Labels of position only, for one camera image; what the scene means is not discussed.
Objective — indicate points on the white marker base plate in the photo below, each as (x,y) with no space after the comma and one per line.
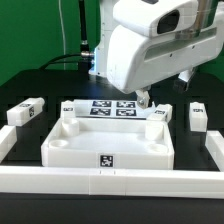
(111,109)

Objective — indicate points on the white fence wall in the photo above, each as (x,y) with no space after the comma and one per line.
(119,182)
(215,145)
(8,138)

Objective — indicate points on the white right fence wall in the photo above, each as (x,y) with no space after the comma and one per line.
(215,145)

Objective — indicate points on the white front fence wall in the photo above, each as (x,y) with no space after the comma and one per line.
(119,182)

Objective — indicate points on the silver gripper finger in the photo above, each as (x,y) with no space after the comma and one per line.
(181,84)
(142,98)

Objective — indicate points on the white desk top tray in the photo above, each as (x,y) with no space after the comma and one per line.
(108,143)

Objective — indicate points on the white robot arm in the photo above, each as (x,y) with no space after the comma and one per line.
(108,24)

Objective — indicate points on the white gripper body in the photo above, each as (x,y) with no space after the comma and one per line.
(155,39)

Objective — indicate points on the white left fence wall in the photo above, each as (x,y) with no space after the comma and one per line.
(8,138)

